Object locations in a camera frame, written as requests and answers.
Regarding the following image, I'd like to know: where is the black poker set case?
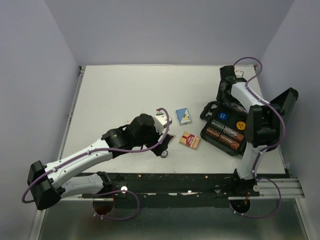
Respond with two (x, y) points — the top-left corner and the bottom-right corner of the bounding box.
(198, 87), (299, 159)

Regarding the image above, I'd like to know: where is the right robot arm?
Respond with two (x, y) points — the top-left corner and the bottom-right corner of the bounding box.
(216, 65), (285, 196)

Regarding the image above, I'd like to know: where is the tan blue chip roll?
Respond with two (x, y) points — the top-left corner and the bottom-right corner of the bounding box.
(223, 126), (244, 142)

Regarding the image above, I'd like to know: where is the blue ten poker chip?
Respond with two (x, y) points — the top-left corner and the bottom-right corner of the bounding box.
(160, 150), (168, 159)

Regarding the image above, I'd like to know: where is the yellow big blind button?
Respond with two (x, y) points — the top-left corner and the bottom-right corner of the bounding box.
(236, 121), (246, 131)

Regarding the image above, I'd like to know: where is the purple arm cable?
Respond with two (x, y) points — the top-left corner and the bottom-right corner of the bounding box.
(21, 107), (172, 221)
(228, 57), (287, 218)

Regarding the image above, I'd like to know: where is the brown orange chip roll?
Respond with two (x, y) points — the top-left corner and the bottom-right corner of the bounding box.
(218, 134), (240, 150)

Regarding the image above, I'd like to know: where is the triangular all in button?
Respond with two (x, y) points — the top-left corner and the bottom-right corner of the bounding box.
(168, 134), (176, 144)

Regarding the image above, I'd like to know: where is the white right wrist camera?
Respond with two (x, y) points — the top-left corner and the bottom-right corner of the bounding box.
(234, 70), (244, 78)

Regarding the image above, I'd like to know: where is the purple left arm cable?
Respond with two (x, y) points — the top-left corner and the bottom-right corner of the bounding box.
(21, 107), (172, 221)

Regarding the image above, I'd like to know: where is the purple white chip roll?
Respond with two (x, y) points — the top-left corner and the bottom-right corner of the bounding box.
(224, 102), (248, 115)

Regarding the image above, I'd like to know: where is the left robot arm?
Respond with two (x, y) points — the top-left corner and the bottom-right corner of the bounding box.
(26, 108), (172, 210)

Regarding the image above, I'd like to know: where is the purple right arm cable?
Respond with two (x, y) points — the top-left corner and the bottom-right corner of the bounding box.
(228, 57), (287, 218)

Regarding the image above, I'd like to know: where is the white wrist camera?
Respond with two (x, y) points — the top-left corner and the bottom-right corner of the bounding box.
(234, 70), (244, 78)
(153, 110), (172, 134)

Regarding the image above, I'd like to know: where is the green blue chip roll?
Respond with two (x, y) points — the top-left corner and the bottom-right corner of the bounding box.
(210, 120), (225, 132)

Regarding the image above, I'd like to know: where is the blue small blind button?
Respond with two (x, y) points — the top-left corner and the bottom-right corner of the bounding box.
(218, 112), (228, 121)

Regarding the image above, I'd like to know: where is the orange black chip roll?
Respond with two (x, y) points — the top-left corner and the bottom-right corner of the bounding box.
(205, 127), (221, 139)

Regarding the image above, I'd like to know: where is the red Texas Hold'em card deck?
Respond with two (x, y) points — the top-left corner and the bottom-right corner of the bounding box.
(179, 131), (201, 150)

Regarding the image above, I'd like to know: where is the aluminium frame rail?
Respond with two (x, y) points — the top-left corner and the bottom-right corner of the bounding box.
(53, 174), (305, 200)

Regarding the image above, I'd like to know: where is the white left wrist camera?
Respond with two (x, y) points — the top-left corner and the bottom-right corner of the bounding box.
(153, 110), (172, 134)

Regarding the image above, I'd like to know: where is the blue playing card deck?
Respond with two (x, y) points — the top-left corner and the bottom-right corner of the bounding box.
(175, 108), (192, 126)

